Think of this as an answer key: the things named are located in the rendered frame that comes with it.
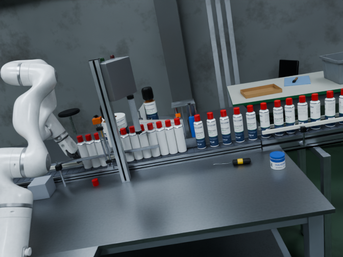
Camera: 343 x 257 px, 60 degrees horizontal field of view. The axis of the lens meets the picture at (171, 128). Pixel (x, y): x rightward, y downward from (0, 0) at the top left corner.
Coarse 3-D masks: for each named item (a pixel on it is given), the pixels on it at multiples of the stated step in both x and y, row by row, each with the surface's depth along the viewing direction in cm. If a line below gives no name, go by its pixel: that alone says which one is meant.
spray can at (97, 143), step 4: (96, 136) 169; (96, 140) 170; (96, 144) 170; (100, 144) 170; (104, 144) 173; (96, 148) 172; (100, 148) 171; (100, 152) 172; (100, 160) 174; (104, 160) 174; (104, 164) 174
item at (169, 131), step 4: (168, 120) 168; (168, 124) 168; (164, 128) 170; (168, 128) 168; (172, 128) 168; (168, 132) 168; (172, 132) 169; (168, 136) 169; (172, 136) 169; (168, 140) 170; (172, 140) 170; (168, 144) 172; (172, 144) 171; (176, 144) 172; (172, 148) 172; (176, 148) 173; (172, 152) 173; (176, 152) 173
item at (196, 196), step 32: (64, 160) 210; (224, 160) 166; (256, 160) 159; (288, 160) 153; (64, 192) 165; (96, 192) 158; (128, 192) 152; (160, 192) 147; (192, 192) 141; (224, 192) 136; (256, 192) 132; (288, 192) 127; (320, 192) 123; (32, 224) 141; (64, 224) 136; (96, 224) 131; (128, 224) 127; (160, 224) 123; (192, 224) 119; (224, 224) 116; (256, 224) 115
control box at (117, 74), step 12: (108, 60) 151; (120, 60) 148; (108, 72) 142; (120, 72) 148; (132, 72) 155; (108, 84) 144; (120, 84) 148; (132, 84) 155; (108, 96) 147; (120, 96) 149
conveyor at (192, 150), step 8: (208, 144) 177; (232, 144) 171; (240, 144) 169; (160, 152) 179; (184, 152) 173; (192, 152) 171; (144, 160) 173; (72, 168) 182; (80, 168) 179; (96, 168) 175; (40, 176) 179
